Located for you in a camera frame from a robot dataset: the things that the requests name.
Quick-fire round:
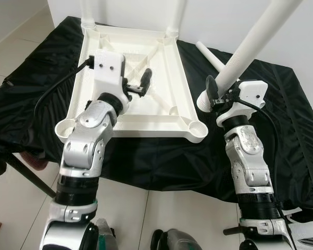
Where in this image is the black table cloth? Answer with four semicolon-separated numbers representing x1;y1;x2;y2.
0;16;313;209

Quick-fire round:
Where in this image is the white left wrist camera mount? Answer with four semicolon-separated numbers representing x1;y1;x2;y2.
89;51;130;102

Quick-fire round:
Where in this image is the grey robot right leg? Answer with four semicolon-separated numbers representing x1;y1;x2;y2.
151;229;202;250

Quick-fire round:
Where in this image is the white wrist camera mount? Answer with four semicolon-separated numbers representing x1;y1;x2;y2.
216;80;267;127
89;51;130;102

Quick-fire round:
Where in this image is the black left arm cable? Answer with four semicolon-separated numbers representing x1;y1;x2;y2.
34;56;95;123

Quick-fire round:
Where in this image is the grey robot left leg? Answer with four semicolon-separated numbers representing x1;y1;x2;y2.
95;219;118;250

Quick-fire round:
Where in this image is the white plastic children table top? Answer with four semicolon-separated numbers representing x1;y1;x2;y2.
55;25;209;144

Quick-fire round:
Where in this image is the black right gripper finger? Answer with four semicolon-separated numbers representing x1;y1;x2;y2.
205;76;219;103

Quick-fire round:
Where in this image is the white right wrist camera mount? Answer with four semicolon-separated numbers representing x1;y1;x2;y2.
216;80;267;127

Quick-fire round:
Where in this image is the grey robot leg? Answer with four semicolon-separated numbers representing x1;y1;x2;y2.
95;219;118;250
151;229;202;250

